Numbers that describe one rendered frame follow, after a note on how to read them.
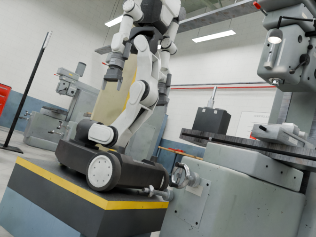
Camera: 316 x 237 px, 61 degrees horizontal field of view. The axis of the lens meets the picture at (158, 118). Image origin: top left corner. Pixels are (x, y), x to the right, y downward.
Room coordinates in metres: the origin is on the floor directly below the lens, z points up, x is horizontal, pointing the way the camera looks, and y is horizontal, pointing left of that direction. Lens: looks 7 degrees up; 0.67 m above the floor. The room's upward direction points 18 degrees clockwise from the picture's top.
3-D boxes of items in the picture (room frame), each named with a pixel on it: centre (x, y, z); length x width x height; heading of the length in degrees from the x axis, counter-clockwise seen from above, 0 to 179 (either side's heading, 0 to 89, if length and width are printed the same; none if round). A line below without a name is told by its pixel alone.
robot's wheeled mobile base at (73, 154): (1.77, 0.24, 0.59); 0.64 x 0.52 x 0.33; 56
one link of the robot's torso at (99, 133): (1.79, 0.27, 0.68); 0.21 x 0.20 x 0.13; 56
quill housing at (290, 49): (1.57, -0.62, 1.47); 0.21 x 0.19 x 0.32; 35
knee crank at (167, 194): (1.38, -0.10, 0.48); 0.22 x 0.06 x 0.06; 125
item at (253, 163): (1.57, -0.61, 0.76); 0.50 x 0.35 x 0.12; 125
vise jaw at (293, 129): (1.41, -0.66, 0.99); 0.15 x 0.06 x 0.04; 33
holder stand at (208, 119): (1.93, -0.38, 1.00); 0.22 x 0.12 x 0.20; 45
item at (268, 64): (1.50, -0.53, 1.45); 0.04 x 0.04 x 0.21; 35
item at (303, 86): (1.68, -0.78, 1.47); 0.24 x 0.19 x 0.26; 35
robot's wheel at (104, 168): (1.42, 0.19, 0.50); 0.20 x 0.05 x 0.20; 56
